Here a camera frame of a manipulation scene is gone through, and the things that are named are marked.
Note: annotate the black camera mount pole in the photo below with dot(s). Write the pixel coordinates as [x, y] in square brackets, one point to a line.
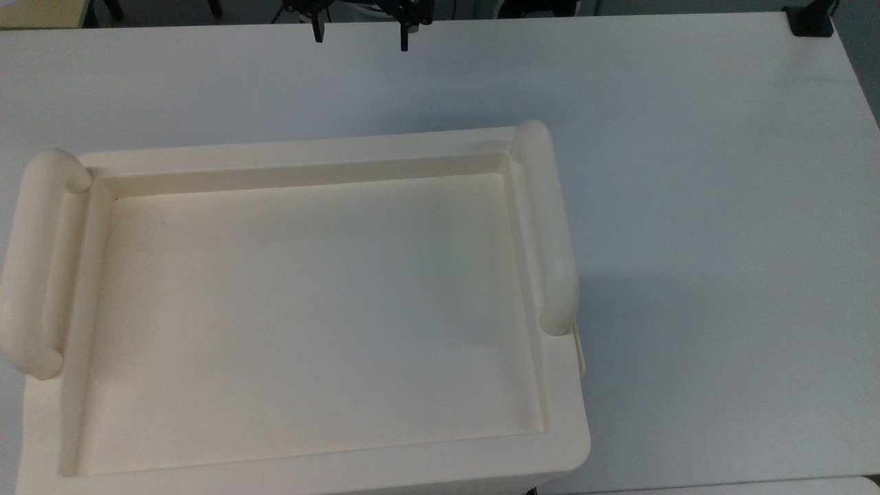
[811, 20]

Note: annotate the cream plastic cabinet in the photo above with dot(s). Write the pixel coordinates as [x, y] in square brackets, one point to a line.
[309, 309]

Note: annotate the light wooden board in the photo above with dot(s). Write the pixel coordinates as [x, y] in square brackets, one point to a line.
[41, 12]

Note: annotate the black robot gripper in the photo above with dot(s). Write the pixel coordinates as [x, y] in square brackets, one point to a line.
[409, 9]

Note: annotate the cream cabinet door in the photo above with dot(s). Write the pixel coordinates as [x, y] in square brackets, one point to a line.
[581, 354]

